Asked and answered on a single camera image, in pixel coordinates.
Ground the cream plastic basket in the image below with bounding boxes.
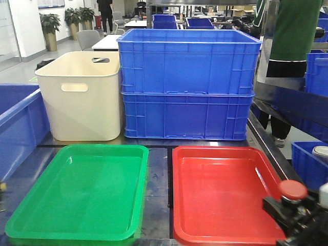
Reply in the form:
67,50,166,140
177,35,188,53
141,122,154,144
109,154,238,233
35,51,124,141

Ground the upper stacked blue crate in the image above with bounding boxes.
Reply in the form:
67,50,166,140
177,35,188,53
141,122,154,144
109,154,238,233
117,29,261,94

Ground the lower stacked blue crate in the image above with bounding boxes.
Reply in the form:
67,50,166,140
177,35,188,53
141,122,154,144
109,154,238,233
122,93,254,140

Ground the person in green shirt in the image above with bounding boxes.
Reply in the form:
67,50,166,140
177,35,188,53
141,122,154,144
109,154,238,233
253,0,323,148

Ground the potted green plant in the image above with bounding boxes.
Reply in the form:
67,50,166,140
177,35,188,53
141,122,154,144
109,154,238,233
39,13,61,51

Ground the stacked blue crate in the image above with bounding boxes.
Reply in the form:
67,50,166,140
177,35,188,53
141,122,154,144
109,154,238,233
122,93,254,140
117,29,261,94

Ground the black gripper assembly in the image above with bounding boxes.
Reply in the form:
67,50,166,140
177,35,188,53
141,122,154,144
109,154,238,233
262,183,327,245

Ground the person in black clothing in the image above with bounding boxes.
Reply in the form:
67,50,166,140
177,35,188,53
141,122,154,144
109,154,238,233
97,0,113,35

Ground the blue bin cart top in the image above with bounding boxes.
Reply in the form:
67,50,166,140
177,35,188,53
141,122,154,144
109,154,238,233
1,84,50,182

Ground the grey office chair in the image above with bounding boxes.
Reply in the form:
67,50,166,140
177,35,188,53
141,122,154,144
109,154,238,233
76,30,100,51

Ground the red plastic tray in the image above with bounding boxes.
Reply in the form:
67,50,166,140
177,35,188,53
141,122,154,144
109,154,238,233
173,146,285,245

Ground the red push button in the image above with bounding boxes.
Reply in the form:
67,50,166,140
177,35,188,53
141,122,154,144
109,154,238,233
278,179,308,200

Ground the green plastic tray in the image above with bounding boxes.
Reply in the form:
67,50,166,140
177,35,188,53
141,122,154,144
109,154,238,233
5,144,149,245

